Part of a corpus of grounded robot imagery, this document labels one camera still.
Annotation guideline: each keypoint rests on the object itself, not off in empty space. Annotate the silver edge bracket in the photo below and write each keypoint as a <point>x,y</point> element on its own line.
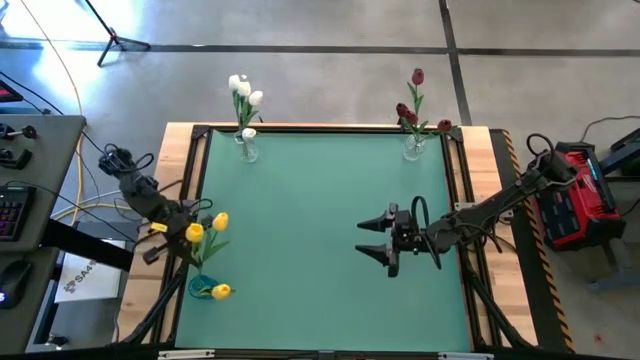
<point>465,356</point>
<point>185,354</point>

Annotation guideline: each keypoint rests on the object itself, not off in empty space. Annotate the teal glass vase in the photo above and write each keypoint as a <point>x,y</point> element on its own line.
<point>195,287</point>

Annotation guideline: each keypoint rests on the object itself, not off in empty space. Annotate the grey desk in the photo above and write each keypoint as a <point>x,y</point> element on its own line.
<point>55,150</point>

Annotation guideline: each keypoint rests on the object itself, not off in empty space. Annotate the black knob tool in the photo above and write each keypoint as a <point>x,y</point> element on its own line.
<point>27,132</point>

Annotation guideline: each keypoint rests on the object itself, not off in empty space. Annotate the black computer mouse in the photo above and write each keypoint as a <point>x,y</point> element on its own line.
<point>14,282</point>

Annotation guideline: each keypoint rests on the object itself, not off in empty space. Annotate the yellow artificial tulip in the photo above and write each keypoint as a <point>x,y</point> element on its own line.
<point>220,221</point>
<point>194,232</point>
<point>221,291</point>

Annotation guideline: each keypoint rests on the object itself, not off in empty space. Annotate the white artificial tulip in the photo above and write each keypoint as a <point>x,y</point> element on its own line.
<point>255,97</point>
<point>248,133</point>
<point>244,89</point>
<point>233,81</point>

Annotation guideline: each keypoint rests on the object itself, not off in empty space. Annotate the black beam hazard stripes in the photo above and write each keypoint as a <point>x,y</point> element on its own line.
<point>532,260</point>

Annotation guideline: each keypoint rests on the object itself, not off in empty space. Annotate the red and black tool case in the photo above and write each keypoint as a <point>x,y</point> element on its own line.
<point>585,210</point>

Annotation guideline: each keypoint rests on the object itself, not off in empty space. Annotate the small silver mounting plate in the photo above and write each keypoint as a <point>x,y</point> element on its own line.
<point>459,206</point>

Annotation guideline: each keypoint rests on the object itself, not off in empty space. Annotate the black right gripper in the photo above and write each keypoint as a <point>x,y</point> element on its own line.
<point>410,237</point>

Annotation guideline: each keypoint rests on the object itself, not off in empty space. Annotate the white paper sheet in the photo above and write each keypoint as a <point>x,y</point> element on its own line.
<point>95,280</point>

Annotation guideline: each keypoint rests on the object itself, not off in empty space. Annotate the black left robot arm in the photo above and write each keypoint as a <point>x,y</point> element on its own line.
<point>142,195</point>

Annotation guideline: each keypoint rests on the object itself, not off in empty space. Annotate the small red-lit screen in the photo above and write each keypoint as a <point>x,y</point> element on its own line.
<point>7,92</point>

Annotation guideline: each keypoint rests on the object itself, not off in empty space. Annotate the blue metal base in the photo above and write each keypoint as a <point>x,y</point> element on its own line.
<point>617,283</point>

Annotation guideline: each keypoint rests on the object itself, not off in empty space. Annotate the black desk beam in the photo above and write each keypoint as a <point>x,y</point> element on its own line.
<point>85,245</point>

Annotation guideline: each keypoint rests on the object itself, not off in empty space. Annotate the black equipment box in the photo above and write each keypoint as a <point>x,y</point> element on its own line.
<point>627,150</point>

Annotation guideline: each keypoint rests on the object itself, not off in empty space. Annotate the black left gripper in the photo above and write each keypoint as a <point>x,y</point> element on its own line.
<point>175,220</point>

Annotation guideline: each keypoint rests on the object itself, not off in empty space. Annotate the small black floor object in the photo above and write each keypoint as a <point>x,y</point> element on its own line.
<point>57,341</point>

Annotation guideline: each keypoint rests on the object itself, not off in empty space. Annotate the black backlit keyboard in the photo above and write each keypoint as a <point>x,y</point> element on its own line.
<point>15,212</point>

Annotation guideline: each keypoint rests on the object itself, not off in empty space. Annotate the clear glass vase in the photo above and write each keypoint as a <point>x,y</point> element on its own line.
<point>415,150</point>
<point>250,152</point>

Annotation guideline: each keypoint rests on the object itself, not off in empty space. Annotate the black tripod stand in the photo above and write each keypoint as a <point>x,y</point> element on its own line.
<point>114,37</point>

